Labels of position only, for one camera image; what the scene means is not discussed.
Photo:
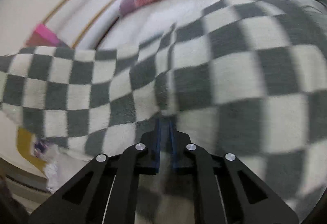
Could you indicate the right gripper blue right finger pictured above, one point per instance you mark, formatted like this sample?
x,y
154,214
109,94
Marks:
x,y
225,190

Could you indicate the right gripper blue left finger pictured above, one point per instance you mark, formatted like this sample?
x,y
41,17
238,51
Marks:
x,y
106,189

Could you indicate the grey white checkered cardigan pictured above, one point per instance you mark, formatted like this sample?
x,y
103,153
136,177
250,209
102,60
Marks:
x,y
260,95

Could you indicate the pink grey hanging clothes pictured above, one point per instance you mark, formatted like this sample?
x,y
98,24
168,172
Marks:
x,y
43,36

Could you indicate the lower wooden ballet bar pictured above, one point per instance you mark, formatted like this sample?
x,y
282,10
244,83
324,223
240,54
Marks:
x,y
91,23

